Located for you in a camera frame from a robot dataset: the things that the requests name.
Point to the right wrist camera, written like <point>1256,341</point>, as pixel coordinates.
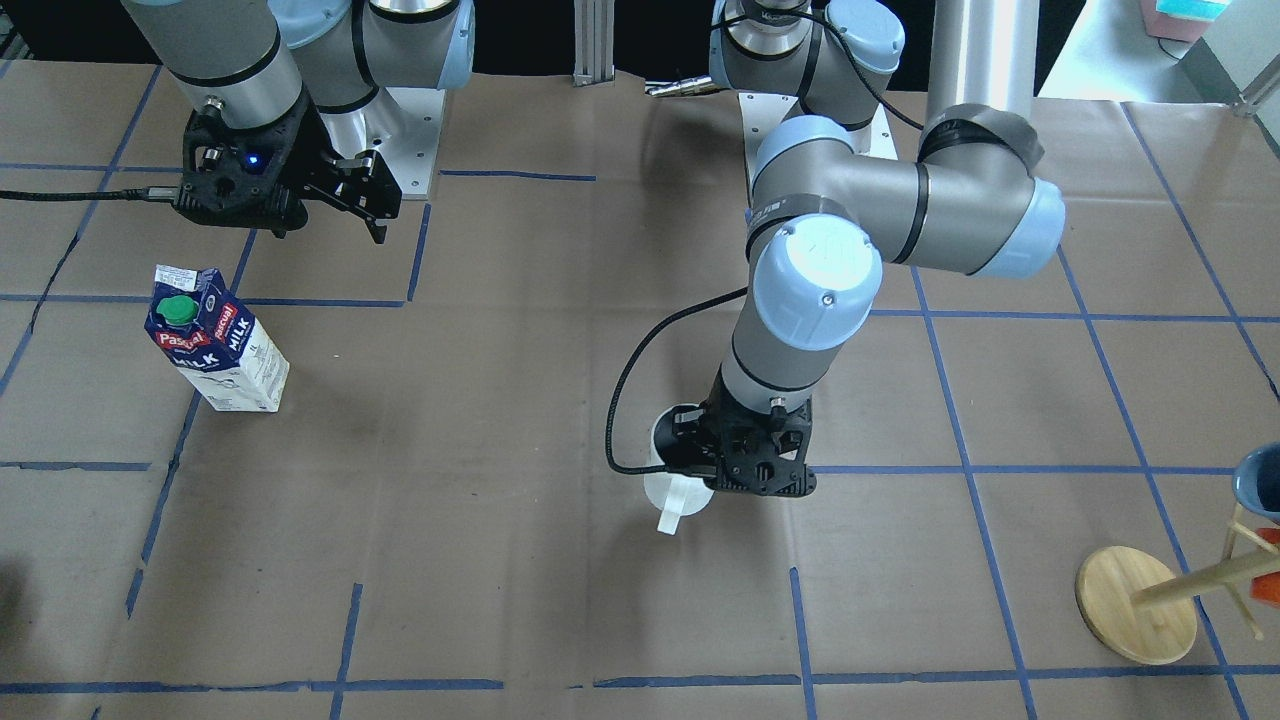
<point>239,178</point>

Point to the wooden mug tree stand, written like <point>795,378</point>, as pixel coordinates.
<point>1138,607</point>

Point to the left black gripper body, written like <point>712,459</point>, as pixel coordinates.
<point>698,441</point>

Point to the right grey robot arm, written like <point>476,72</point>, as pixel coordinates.
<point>293,101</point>

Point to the blue white milk carton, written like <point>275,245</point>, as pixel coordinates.
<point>214,341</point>

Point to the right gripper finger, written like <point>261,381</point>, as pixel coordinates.
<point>377,227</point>

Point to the blue mug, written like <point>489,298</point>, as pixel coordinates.
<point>1256,482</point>

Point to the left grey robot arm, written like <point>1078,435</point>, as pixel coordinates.
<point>826,216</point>

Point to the aluminium frame post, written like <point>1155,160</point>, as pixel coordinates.
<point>594,42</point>

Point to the white mug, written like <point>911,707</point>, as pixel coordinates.
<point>675,495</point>

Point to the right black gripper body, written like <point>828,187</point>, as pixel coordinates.
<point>303,146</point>

